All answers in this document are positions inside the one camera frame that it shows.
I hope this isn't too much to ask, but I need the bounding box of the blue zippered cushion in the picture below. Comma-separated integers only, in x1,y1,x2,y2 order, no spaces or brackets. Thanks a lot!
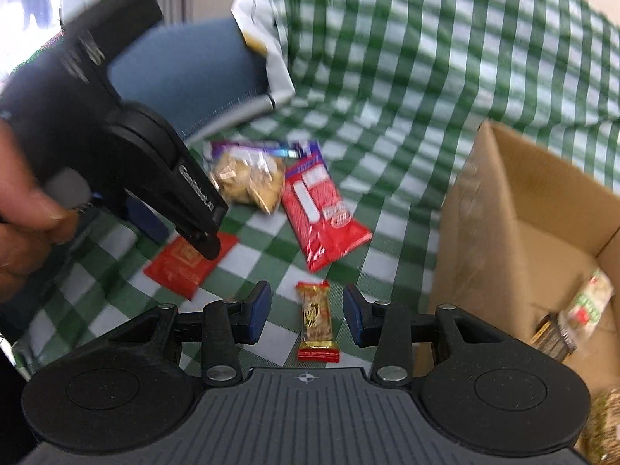
109,17,277,142

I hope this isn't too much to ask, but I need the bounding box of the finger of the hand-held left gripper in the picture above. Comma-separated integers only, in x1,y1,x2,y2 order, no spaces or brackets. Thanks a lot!
159,150,229,261
122,195,168,244

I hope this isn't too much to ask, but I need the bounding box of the red snack packet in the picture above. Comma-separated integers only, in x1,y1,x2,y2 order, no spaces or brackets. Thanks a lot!
281,152,374,273

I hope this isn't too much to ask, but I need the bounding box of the black chocolate box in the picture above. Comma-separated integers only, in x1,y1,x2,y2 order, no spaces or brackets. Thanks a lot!
530,314,578,362

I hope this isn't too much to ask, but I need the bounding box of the white printed cloth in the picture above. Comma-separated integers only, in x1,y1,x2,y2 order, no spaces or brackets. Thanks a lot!
231,0,297,108

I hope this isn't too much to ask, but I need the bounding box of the brown cardboard box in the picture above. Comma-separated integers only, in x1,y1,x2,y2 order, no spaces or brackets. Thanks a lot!
429,119,620,465

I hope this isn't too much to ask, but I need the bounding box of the person's left hand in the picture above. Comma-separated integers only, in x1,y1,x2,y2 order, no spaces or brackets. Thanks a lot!
0,119,81,304

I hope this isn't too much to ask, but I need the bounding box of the purple snack packet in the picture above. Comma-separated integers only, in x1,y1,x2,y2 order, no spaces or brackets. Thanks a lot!
208,139,321,162

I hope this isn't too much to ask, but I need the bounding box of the gold red-ended nut bar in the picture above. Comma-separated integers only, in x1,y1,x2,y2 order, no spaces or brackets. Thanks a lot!
296,280,341,363

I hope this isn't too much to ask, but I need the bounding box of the clear biscuit bag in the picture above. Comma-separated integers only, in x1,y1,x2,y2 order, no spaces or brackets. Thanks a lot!
209,150,287,215

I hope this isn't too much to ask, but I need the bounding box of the green checked cloth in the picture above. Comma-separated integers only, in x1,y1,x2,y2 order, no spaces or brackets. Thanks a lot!
14,0,620,384

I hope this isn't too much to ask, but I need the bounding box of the glass window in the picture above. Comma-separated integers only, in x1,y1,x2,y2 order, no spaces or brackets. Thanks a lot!
0,0,65,59

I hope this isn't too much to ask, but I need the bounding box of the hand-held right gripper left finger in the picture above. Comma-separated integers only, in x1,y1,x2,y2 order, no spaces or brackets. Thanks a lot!
104,281,273,389

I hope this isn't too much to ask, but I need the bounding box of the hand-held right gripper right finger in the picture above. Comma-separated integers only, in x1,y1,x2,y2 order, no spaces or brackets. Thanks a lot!
342,283,515,384

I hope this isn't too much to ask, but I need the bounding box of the pale cracker packet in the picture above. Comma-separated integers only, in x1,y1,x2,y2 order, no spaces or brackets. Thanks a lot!
558,268,616,350

